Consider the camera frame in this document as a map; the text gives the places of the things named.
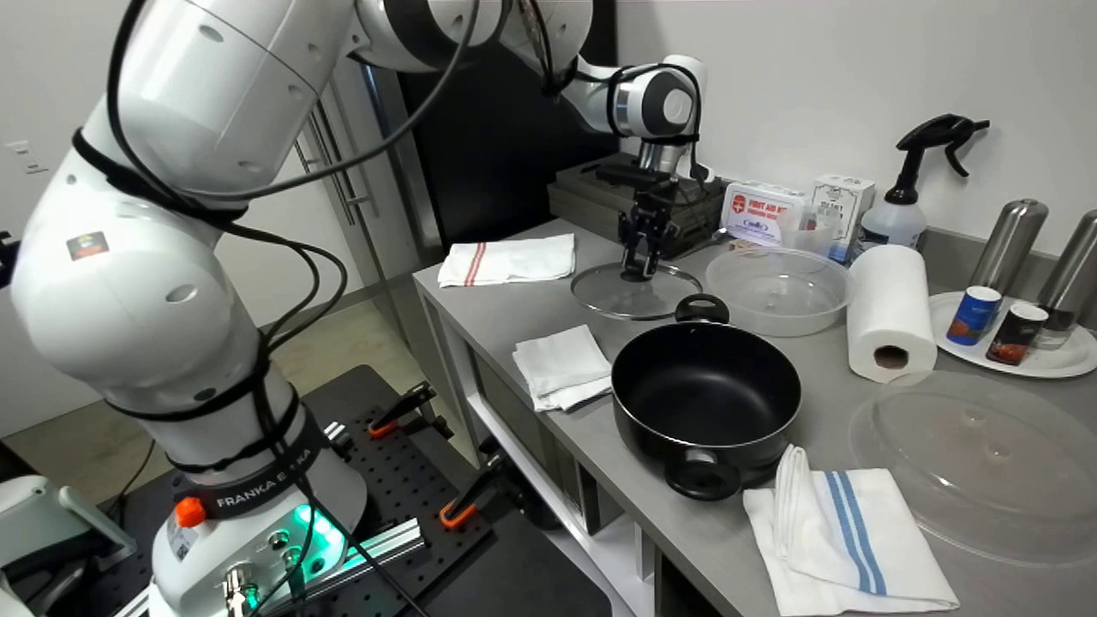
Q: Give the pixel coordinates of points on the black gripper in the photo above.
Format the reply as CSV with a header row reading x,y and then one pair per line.
x,y
657,201

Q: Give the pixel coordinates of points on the glass lid with black knob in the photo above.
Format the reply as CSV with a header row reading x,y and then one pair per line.
x,y
605,291

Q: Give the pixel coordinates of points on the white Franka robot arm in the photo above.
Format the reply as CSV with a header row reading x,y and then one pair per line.
x,y
140,285

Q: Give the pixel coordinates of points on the dark grey stacked trays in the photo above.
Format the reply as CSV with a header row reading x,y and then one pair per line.
x,y
588,201

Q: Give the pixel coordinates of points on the white box with red print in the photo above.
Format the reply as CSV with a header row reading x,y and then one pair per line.
x,y
758,209

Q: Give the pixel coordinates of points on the white towel with red stripe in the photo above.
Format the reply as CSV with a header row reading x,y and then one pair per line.
x,y
508,260

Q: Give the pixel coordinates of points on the clear plastic bowl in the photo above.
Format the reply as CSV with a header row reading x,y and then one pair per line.
x,y
776,291

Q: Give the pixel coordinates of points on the plain white folded cloth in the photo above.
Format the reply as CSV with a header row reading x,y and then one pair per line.
x,y
559,365

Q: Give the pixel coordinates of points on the large black panel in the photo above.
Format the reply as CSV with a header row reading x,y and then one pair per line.
x,y
491,158

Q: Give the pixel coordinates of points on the white carton box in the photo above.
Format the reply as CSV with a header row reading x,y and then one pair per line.
x,y
840,209

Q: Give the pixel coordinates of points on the steel microwave oven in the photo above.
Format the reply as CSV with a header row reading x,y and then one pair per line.
x,y
526,422

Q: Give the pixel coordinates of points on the white paper towel roll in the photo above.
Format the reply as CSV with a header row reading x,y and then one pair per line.
x,y
885,304

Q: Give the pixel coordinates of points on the spray bottle with black trigger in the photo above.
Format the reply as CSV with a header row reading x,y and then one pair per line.
x,y
895,217

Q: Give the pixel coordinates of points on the black clamp with orange tips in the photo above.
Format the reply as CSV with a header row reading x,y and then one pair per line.
x,y
398,412
471,498

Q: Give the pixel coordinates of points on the jar with blue label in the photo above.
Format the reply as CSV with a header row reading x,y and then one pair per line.
x,y
975,314

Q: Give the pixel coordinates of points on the white towel with blue stripes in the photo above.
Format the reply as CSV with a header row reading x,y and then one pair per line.
x,y
825,550

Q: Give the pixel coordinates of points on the black perforated robot table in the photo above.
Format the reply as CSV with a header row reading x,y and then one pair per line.
x,y
501,570

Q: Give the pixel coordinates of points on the steel shaker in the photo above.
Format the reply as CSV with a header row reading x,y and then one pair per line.
x,y
1014,240
1074,267

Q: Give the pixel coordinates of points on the dark red spice jar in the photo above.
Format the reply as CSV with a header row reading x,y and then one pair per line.
x,y
1017,330

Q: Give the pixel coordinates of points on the large clear plastic plate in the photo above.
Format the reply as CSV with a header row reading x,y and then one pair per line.
x,y
981,466

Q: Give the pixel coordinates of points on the white plate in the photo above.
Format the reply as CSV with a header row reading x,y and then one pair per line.
x,y
1063,362

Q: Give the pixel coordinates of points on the aluminium rail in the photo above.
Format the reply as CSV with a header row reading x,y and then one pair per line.
x,y
379,550

